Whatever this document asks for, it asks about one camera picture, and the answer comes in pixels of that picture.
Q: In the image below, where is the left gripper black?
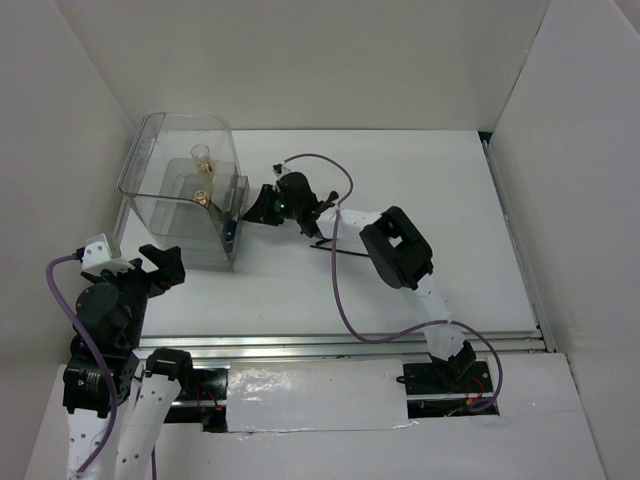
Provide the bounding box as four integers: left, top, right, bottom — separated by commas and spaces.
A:
83, 242, 186, 347

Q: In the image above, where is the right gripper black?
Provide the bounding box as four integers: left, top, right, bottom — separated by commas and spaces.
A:
243, 184, 301, 226

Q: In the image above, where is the blue round compact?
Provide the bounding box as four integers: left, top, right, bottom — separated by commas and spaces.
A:
223, 219, 238, 243

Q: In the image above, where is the small beige bottle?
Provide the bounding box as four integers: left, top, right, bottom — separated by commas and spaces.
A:
193, 189, 220, 216

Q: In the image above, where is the clear acrylic organizer box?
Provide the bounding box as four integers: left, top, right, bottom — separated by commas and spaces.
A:
118, 111, 249, 271

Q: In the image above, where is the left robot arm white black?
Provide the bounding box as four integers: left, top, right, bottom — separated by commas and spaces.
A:
46, 235, 197, 479

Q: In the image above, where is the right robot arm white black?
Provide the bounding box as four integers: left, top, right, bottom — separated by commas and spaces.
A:
244, 169, 476, 392

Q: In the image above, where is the thin black eyeliner pencil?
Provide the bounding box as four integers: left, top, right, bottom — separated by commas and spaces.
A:
311, 242, 369, 258

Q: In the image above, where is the white foil cover plate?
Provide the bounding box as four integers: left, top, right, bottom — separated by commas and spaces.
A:
226, 359, 410, 433

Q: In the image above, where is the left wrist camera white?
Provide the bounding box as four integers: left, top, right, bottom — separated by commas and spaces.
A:
77, 233, 134, 276

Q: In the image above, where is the aluminium front rail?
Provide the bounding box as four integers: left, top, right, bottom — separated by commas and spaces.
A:
134, 332, 549, 364

